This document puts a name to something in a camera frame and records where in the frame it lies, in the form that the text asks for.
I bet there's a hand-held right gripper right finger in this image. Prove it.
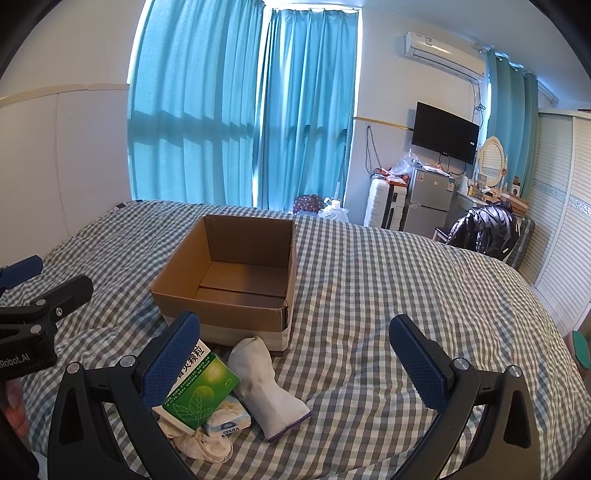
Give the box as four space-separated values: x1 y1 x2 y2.
389 315 543 480

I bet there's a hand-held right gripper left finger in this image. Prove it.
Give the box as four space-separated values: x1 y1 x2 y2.
46 310 201 480

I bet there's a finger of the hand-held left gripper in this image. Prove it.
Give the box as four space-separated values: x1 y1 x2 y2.
0 255 44 291
0 274 94 333

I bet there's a green medicine box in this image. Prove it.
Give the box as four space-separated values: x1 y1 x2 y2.
152 339 242 432

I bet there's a brown cardboard box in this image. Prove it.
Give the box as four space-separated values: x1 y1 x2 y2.
151 215 297 354

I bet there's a white tissue pack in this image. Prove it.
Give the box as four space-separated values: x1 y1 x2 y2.
204 395 252 437

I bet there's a white sock with purple trim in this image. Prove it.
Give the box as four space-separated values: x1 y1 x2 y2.
228 336 312 443

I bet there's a cream sock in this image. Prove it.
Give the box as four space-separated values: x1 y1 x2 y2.
158 408 235 463

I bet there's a person's left hand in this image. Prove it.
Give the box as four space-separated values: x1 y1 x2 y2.
0 383 29 437

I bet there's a grey checkered blanket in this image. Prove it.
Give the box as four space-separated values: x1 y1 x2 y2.
0 199 591 480

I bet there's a black shiny jacket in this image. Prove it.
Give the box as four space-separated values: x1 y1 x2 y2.
445 200 522 266

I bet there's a grey chair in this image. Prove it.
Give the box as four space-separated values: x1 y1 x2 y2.
505 217 536 271

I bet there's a teal round object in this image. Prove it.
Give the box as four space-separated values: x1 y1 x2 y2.
573 330 591 374

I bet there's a white suitcase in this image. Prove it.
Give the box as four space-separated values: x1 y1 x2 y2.
363 178 409 230

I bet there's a silver small fridge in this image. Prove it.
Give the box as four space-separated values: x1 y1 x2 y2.
402 167 455 233

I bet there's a dressing table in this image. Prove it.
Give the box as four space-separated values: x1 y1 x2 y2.
450 187 527 227

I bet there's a white plastic bag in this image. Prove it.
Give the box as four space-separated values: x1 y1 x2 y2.
318 198 350 222

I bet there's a floral dark bag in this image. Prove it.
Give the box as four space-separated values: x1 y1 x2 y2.
293 194 326 215

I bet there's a clear plastic bag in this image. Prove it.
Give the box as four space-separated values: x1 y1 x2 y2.
390 148 423 178

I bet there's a white slatted wardrobe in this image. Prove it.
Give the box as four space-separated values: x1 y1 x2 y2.
522 108 591 333

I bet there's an oval white mirror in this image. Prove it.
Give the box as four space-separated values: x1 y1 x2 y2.
478 135 506 188

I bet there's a wide teal curtain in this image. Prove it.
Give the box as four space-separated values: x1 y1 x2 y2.
127 0 264 208

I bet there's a narrow teal curtain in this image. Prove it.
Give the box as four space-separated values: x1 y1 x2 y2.
256 7 361 213

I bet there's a teal curtain beside wardrobe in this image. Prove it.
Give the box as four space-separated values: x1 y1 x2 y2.
485 48 541 153

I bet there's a white air conditioner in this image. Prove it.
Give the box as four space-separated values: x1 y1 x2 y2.
404 31 488 78

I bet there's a black wall television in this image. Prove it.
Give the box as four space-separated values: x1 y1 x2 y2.
412 102 480 165

